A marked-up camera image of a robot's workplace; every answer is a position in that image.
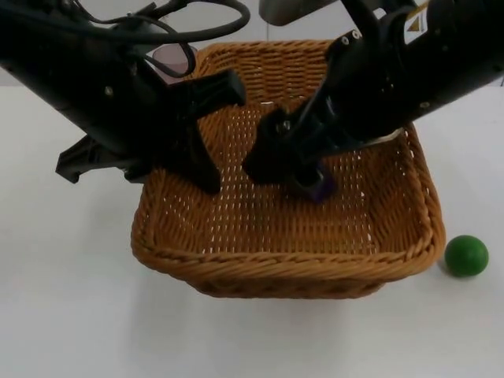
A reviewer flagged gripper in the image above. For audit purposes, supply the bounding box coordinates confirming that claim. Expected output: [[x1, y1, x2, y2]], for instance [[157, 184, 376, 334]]
[[172, 94, 373, 201], [54, 72, 247, 185]]

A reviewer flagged purple triangular block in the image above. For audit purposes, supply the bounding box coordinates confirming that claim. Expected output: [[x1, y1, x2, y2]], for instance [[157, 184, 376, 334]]
[[309, 165, 337, 204]]

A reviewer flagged brown wicker basket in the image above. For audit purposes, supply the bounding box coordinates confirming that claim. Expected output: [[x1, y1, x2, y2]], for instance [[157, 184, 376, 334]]
[[132, 39, 447, 301]]

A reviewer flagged clear cup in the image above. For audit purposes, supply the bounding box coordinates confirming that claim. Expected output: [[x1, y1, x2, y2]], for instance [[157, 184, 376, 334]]
[[152, 44, 198, 86]]

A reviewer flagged green ball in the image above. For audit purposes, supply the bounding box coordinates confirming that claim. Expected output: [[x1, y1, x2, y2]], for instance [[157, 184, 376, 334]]
[[444, 234, 491, 279]]

